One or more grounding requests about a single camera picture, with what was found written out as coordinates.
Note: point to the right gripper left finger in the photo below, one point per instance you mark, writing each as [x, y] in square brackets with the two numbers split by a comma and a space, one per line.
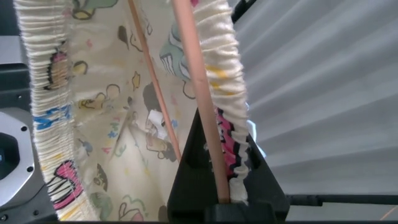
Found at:
[192, 180]

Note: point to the black clothes rack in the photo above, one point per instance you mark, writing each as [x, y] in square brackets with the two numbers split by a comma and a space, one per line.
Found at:
[342, 199]

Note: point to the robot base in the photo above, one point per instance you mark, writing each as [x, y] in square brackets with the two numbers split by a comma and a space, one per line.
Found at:
[21, 177]

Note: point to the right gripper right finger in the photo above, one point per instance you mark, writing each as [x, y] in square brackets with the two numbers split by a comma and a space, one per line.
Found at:
[267, 193]

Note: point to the cream printed shorts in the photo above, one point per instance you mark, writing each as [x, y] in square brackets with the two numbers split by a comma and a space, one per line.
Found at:
[118, 93]

